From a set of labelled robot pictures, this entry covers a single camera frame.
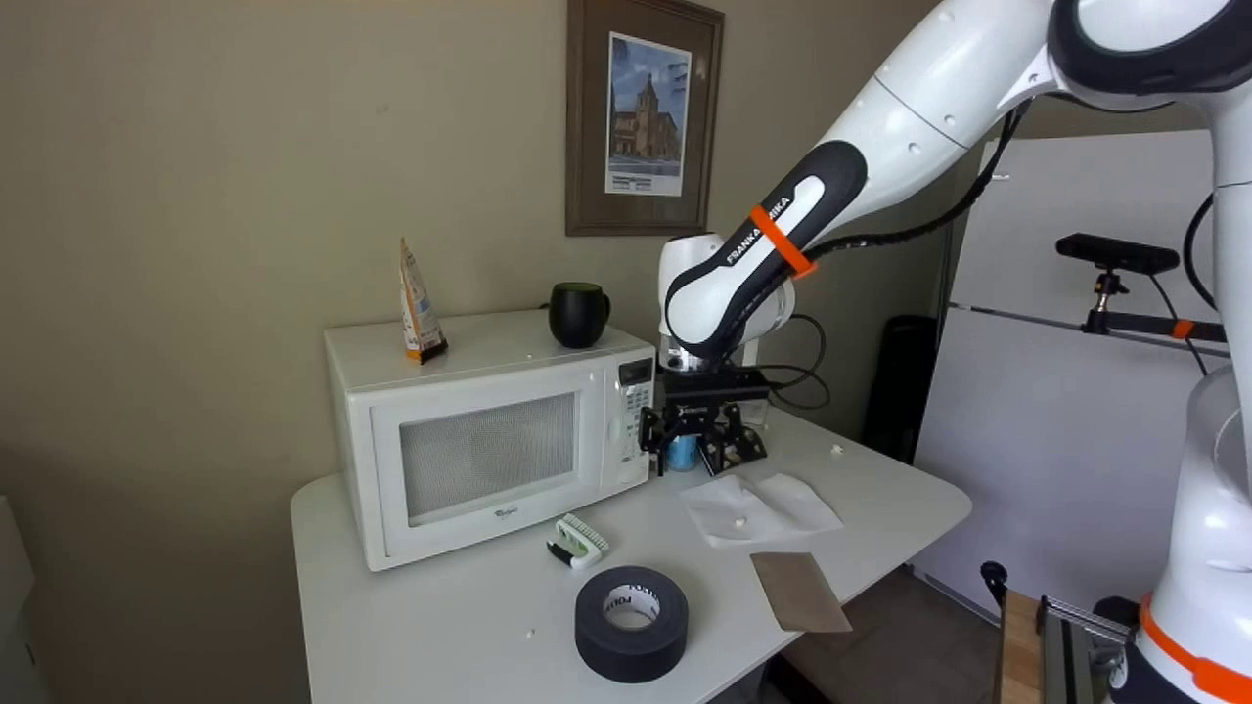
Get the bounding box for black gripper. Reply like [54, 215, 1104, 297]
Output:
[633, 390, 771, 480]

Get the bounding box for black masking tape roll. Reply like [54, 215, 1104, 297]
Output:
[573, 563, 692, 686]

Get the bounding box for blue bottle white cap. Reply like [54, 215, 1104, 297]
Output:
[664, 431, 709, 476]

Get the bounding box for white paper towel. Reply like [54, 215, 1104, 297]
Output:
[683, 464, 848, 550]

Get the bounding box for small green white box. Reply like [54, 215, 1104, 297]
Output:
[544, 511, 616, 574]

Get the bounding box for black mug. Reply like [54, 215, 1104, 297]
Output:
[542, 279, 616, 353]

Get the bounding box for white microwave oven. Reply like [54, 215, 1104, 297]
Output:
[320, 304, 663, 579]

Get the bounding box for brown framed picture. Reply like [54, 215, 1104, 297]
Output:
[559, 0, 729, 242]

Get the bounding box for large white panel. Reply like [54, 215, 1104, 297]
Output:
[911, 130, 1237, 617]

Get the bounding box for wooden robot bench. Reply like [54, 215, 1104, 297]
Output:
[979, 558, 1144, 704]

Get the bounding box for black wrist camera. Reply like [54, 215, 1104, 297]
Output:
[653, 364, 775, 401]

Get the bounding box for black stereo camera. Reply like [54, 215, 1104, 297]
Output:
[1054, 232, 1185, 279]

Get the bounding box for black camera mount rod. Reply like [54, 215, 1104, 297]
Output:
[947, 266, 1237, 361]

